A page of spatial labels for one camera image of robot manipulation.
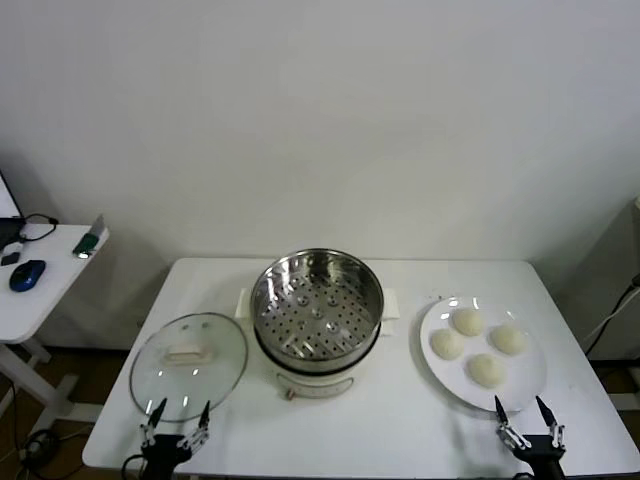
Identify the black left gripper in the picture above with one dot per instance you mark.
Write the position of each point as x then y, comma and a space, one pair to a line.
165, 450

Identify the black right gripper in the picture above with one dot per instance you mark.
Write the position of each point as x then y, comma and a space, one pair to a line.
542, 452

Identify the white steamed baozi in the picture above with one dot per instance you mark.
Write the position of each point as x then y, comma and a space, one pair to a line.
508, 340
468, 322
448, 344
486, 371

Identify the round glass pot lid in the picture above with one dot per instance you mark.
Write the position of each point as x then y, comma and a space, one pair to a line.
190, 356

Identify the perforated steel steamer basket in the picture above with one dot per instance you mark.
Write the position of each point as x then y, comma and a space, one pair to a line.
270, 292

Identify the white round plate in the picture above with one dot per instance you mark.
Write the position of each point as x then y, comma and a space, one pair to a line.
525, 385

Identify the white electric cooker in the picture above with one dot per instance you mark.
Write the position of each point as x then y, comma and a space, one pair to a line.
320, 385

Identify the white side desk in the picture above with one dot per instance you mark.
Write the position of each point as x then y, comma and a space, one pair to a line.
45, 300

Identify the green and white utility knife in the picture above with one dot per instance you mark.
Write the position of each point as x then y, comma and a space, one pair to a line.
86, 244

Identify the blue computer mouse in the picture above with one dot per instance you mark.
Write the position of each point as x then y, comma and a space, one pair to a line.
27, 275

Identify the small black flat object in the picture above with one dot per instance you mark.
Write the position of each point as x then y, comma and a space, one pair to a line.
10, 259

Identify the laptop screen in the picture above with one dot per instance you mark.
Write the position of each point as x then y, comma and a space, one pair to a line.
5, 200

